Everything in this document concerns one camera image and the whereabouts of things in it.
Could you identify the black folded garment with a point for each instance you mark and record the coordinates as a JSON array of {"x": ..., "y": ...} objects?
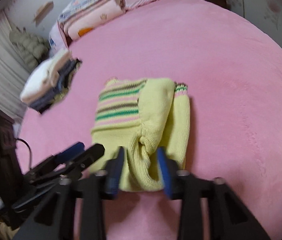
[{"x": 48, "y": 106}]

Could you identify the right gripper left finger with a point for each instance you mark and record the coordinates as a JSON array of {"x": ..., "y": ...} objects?
[{"x": 54, "y": 216}]

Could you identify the patterned folded blanket stack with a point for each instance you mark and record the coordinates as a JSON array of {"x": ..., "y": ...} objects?
[{"x": 75, "y": 7}]

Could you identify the yellow knitted child cardigan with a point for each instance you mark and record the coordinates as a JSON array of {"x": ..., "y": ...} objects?
[{"x": 141, "y": 116}]

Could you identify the beige puffer jacket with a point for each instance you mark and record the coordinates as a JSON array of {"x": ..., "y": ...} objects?
[{"x": 32, "y": 48}]

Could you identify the white fluffy folded garment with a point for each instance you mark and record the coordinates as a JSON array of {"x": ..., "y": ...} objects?
[{"x": 44, "y": 77}]

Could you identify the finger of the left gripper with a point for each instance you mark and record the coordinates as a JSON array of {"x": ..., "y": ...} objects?
[
  {"x": 73, "y": 169},
  {"x": 52, "y": 162}
]

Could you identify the blue grey folded garment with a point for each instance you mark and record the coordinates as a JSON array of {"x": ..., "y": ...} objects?
[{"x": 53, "y": 89}]

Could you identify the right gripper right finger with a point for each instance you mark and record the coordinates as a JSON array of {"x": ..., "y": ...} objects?
[{"x": 228, "y": 216}]

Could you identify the light green folded garment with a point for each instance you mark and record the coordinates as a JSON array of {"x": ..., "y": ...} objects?
[{"x": 66, "y": 84}]

